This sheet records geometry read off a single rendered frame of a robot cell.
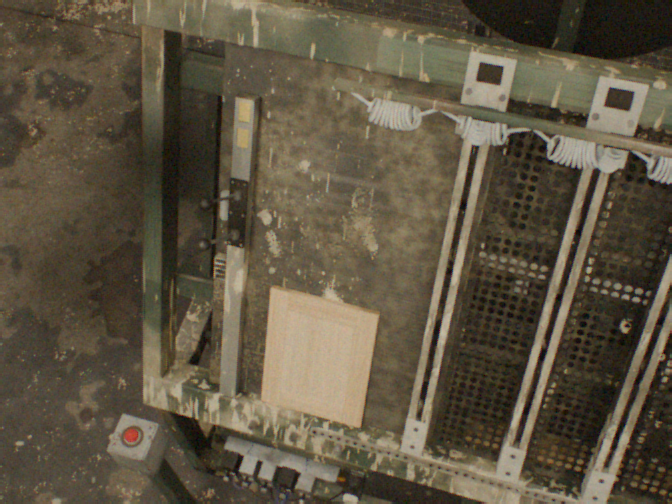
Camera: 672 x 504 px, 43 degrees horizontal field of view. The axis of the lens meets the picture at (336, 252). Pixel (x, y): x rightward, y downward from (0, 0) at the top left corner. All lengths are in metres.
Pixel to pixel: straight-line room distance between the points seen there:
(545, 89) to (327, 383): 1.09
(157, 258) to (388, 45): 0.94
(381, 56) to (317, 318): 0.80
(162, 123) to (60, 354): 1.82
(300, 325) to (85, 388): 1.55
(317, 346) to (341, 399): 0.19
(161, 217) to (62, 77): 2.50
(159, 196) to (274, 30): 0.61
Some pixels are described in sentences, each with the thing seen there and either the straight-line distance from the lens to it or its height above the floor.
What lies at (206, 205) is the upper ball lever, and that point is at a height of 1.56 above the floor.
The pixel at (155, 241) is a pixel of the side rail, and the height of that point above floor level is 1.32.
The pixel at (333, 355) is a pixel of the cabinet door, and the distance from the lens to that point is 2.44.
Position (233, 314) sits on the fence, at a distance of 2.45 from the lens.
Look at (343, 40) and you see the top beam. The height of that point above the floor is 1.93.
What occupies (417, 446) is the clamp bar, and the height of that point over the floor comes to 0.95.
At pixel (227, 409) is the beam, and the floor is 0.87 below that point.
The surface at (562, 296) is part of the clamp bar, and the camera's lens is 2.18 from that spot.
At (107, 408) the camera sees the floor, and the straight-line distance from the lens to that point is 3.71.
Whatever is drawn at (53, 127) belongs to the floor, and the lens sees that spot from 4.58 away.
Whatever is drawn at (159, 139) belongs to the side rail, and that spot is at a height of 1.59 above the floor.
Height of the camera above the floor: 3.33
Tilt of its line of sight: 59 degrees down
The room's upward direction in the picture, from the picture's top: 5 degrees counter-clockwise
